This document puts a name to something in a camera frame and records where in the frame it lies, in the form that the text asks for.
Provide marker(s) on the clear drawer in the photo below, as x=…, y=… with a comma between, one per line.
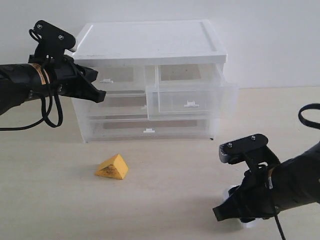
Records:
x=125, y=78
x=150, y=128
x=120, y=107
x=188, y=91

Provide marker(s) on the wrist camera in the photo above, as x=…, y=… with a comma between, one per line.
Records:
x=52, y=42
x=252, y=149

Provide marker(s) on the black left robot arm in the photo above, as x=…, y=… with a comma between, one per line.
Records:
x=20, y=82

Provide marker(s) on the yellow wedge block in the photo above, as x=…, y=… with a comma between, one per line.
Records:
x=114, y=167

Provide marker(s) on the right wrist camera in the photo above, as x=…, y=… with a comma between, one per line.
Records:
x=252, y=149

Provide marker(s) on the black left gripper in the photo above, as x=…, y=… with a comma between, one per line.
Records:
x=67, y=79

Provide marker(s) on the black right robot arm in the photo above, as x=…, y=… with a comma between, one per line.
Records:
x=295, y=182

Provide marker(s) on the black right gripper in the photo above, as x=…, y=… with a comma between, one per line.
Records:
x=254, y=195

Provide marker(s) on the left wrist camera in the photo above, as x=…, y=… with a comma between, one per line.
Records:
x=52, y=42

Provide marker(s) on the white plastic drawer cabinet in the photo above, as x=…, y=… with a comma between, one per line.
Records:
x=142, y=44

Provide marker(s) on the white blue tube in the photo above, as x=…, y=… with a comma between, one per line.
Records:
x=245, y=223

